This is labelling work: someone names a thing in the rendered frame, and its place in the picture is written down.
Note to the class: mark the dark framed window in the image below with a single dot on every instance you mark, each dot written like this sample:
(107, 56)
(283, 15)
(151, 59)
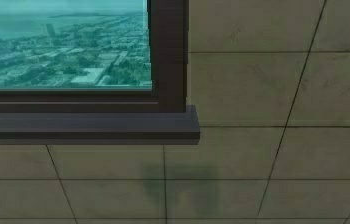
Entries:
(83, 66)

